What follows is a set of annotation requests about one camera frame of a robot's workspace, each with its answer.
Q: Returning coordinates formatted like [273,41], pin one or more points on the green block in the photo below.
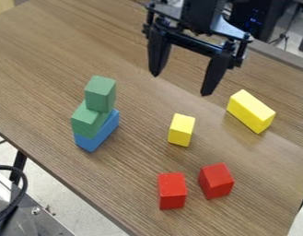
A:
[87,121]

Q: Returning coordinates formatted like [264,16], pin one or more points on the long yellow block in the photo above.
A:
[250,110]

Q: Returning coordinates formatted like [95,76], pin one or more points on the green cube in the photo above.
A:
[100,93]

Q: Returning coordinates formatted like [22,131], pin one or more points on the yellow cube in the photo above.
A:
[182,129]

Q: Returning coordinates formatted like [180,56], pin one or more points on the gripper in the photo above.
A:
[200,18]

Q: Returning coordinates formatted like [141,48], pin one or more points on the blue block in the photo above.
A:
[99,133]

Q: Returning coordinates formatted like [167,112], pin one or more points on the red cube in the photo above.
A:
[172,190]
[216,180]

